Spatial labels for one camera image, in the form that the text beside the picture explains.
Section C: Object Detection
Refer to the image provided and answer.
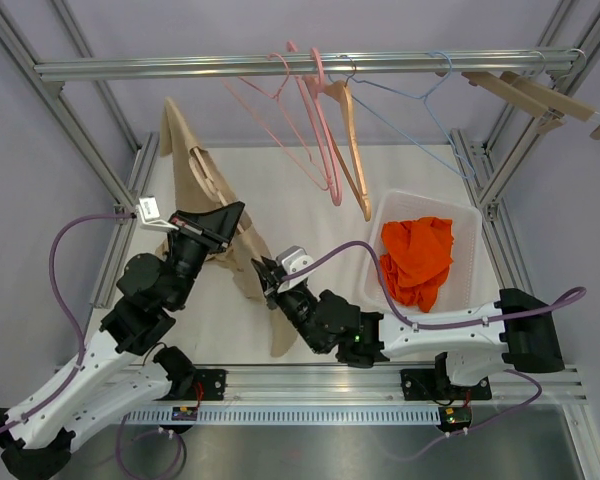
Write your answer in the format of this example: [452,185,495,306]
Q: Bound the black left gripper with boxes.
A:
[165,201,243,308]

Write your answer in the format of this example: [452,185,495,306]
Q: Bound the beige garment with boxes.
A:
[154,97,301,359]

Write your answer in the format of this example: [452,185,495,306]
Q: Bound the beige hanger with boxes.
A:
[188,147,237,206]

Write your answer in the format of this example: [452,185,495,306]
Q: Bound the orange t shirt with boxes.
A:
[380,217,454,313]

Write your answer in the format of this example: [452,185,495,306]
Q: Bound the thick pink plastic hanger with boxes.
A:
[295,47,342,206]

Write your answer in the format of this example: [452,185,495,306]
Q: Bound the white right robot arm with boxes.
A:
[252,258,565,400]

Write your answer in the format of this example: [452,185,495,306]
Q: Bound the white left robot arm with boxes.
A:
[0,197,245,479]

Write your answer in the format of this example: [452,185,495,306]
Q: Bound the wooden hanger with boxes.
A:
[324,80,372,222]

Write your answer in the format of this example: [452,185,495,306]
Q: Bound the white plastic basket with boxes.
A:
[361,190,481,316]

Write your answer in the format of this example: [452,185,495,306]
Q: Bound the wooden hangers at right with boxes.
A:
[462,71,600,140]

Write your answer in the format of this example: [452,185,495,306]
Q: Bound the aluminium hanging rod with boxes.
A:
[34,47,585,82]

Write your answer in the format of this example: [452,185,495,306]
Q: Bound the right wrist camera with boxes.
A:
[275,245,314,293]

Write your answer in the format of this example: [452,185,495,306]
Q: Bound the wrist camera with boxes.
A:
[135,196,178,232]
[275,245,314,293]

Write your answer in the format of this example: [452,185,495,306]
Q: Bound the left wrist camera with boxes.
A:
[135,196,178,232]

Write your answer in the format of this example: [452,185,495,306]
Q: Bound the thin pink wire hanger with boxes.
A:
[222,52,334,192]

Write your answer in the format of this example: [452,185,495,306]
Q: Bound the aluminium front rail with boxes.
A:
[129,363,589,405]

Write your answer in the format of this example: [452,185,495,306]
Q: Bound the white slotted cable duct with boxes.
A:
[126,405,441,426]

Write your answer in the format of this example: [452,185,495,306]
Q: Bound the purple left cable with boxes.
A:
[0,212,186,479]

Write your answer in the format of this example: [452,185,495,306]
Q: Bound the purple cable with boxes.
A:
[0,212,186,479]
[284,241,589,461]

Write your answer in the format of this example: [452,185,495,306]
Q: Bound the blue wire hanger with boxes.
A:
[336,50,476,180]

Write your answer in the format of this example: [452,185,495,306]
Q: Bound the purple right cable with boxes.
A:
[284,241,589,461]

